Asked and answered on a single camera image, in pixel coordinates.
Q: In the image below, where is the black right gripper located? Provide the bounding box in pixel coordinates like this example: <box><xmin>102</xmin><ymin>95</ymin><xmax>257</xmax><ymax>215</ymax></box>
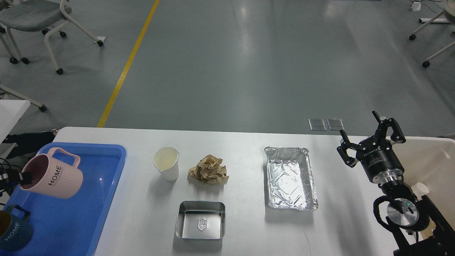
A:
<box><xmin>337</xmin><ymin>111</ymin><xmax>406</xmax><ymax>184</ymax></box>

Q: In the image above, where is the aluminium foil tray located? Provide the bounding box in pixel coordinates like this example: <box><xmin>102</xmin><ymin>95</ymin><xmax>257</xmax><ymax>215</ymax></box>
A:
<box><xmin>264</xmin><ymin>147</ymin><xmax>319</xmax><ymax>211</ymax></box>

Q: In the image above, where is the steel rectangular tray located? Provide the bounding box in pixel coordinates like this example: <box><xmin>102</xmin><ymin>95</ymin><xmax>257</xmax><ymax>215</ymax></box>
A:
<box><xmin>175</xmin><ymin>201</ymin><xmax>226</xmax><ymax>240</ymax></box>

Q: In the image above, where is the pink mug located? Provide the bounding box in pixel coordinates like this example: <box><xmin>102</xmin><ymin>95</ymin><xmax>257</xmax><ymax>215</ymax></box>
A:
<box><xmin>20</xmin><ymin>147</ymin><xmax>84</xmax><ymax>199</ymax></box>

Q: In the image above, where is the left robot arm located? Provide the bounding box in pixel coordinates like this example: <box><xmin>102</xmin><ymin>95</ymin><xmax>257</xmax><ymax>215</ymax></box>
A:
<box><xmin>0</xmin><ymin>169</ymin><xmax>32</xmax><ymax>190</ymax></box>

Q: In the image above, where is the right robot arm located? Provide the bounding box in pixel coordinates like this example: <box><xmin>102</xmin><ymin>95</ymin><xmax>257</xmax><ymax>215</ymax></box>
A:
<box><xmin>337</xmin><ymin>111</ymin><xmax>455</xmax><ymax>256</ymax></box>

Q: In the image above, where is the right floor socket plate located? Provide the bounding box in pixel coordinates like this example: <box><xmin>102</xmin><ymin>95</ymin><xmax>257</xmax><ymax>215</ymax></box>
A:
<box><xmin>327</xmin><ymin>118</ymin><xmax>345</xmax><ymax>131</ymax></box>

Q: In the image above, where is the floor socket plate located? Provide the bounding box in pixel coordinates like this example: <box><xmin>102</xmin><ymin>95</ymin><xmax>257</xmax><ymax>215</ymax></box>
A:
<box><xmin>308</xmin><ymin>118</ymin><xmax>327</xmax><ymax>131</ymax></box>
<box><xmin>327</xmin><ymin>118</ymin><xmax>345</xmax><ymax>131</ymax></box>

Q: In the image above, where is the left floor socket plate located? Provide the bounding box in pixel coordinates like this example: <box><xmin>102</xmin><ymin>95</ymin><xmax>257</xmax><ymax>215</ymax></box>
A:
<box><xmin>308</xmin><ymin>118</ymin><xmax>327</xmax><ymax>131</ymax></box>

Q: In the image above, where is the white plastic bin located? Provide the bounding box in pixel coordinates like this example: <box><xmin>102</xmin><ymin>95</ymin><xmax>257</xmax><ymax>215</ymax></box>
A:
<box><xmin>392</xmin><ymin>137</ymin><xmax>455</xmax><ymax>228</ymax></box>

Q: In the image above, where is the white cup in bin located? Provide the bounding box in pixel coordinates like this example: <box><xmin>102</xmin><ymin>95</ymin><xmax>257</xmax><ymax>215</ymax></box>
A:
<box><xmin>411</xmin><ymin>182</ymin><xmax>430</xmax><ymax>197</ymax></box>

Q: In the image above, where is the white chair legs right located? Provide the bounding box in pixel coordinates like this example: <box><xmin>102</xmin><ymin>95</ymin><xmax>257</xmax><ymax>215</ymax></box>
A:
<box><xmin>409</xmin><ymin>0</ymin><xmax>455</xmax><ymax>68</ymax></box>

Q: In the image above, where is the crumpled brown paper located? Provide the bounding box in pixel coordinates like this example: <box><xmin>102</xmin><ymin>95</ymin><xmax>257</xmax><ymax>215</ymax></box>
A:
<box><xmin>188</xmin><ymin>154</ymin><xmax>229</xmax><ymax>185</ymax></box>

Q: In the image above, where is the white paper cup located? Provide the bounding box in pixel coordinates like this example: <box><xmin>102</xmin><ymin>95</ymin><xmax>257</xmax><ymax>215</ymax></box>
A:
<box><xmin>152</xmin><ymin>147</ymin><xmax>180</xmax><ymax>181</ymax></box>

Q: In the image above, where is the blue plastic tray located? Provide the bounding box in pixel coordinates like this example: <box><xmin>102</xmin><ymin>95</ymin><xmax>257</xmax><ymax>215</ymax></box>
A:
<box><xmin>1</xmin><ymin>142</ymin><xmax>127</xmax><ymax>256</ymax></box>

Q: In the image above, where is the white chair leg left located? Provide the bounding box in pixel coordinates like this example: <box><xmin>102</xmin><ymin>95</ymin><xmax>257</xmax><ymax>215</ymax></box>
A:
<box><xmin>0</xmin><ymin>85</ymin><xmax>47</xmax><ymax>112</ymax></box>

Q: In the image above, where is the person in grey sweater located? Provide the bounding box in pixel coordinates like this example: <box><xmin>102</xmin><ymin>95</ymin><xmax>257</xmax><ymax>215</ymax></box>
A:
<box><xmin>2</xmin><ymin>129</ymin><xmax>60</xmax><ymax>159</ymax></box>

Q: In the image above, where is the white side table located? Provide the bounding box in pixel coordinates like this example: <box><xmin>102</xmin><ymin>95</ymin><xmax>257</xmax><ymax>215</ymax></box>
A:
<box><xmin>0</xmin><ymin>100</ymin><xmax>31</xmax><ymax>142</ymax></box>

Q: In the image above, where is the grey chair on castors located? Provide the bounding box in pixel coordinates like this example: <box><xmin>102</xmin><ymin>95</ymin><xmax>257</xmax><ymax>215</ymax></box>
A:
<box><xmin>0</xmin><ymin>0</ymin><xmax>104</xmax><ymax>75</ymax></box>

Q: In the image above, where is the dark blue mug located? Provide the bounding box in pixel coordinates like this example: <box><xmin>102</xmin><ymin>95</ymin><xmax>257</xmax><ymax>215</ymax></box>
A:
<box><xmin>0</xmin><ymin>204</ymin><xmax>34</xmax><ymax>251</ymax></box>

